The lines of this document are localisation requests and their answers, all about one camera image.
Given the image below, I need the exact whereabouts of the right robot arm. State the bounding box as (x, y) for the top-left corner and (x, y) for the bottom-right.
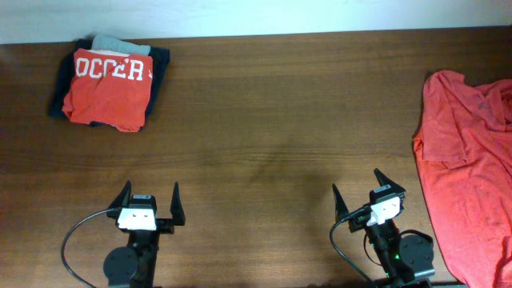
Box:
(330, 169), (435, 287)

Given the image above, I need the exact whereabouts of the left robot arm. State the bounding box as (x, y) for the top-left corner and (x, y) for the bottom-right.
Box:
(103, 182), (186, 288)

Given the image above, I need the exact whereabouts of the right black cable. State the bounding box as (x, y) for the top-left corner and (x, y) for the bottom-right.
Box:
(329, 206), (379, 288)

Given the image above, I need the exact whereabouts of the left black cable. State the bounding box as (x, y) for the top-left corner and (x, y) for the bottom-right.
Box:
(60, 207), (121, 288)

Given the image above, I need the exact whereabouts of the salmon red t-shirt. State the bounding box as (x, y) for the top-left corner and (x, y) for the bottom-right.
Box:
(413, 70), (511, 287)

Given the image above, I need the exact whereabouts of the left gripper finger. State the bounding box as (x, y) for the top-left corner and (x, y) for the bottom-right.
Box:
(108, 181), (132, 209)
(170, 182), (186, 226)

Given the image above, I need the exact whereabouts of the black cable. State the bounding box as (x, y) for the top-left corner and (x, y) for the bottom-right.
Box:
(329, 206), (379, 288)
(60, 207), (121, 288)

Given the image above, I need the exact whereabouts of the folded navy blue garment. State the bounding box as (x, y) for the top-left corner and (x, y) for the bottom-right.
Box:
(48, 38), (171, 119)

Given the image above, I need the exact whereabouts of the folded grey garment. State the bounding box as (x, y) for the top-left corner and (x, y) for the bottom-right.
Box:
(91, 34), (150, 56)

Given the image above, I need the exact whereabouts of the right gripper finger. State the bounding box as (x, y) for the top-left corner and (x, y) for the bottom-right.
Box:
(374, 168), (406, 194)
(332, 183), (349, 222)

